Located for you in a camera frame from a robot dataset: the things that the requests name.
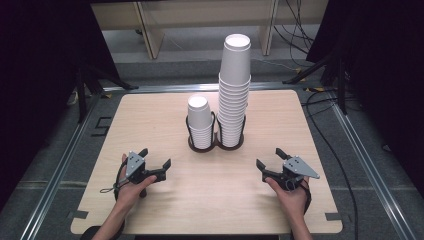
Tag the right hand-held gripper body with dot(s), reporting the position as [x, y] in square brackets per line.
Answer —
[298, 168]

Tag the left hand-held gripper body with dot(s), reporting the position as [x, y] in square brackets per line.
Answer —
[135, 164]

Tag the short stack of white cups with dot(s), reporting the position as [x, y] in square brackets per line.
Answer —
[199, 116]

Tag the tall stack of white cups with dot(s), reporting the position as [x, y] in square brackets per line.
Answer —
[235, 90]

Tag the person's left hand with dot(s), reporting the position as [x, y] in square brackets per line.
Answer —
[130, 193]

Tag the person's right hand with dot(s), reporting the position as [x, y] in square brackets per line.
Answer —
[291, 200]

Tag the black metal stand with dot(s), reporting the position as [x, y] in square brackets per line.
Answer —
[340, 80]
[83, 90]

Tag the black curtain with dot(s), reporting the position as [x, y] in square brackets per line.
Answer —
[36, 83]
[390, 83]

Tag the light wooden bench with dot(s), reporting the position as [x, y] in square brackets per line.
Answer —
[206, 13]

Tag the aluminium floor rail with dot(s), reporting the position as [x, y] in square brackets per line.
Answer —
[370, 166]
[58, 173]

